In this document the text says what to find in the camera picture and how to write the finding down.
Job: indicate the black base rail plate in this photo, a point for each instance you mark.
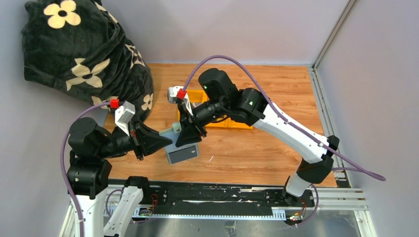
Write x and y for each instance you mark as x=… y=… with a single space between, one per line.
x=211 y=199

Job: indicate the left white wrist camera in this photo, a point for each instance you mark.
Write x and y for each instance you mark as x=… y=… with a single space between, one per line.
x=123 y=116

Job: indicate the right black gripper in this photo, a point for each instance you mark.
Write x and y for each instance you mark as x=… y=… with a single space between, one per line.
x=190 y=121

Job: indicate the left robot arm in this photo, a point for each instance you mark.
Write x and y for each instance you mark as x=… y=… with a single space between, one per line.
x=88 y=175

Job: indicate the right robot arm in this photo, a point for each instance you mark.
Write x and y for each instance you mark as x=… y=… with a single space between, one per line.
x=250 y=107

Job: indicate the dark grey credit card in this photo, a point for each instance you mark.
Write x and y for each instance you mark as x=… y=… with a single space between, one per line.
x=183 y=154

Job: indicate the aluminium frame rail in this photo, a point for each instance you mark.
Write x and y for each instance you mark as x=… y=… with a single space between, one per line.
x=318 y=89

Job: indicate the black floral plush blanket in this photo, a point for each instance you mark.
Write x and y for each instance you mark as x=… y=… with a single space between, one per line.
x=79 y=48

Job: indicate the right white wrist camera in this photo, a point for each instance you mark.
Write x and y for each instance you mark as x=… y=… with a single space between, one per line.
x=177 y=94

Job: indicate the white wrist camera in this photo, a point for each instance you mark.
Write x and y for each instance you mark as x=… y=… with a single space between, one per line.
x=123 y=116
x=177 y=94

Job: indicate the yellow three-compartment bin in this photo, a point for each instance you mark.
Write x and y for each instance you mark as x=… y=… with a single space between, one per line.
x=197 y=97

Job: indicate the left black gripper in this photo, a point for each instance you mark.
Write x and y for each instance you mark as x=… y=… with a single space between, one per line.
x=137 y=139

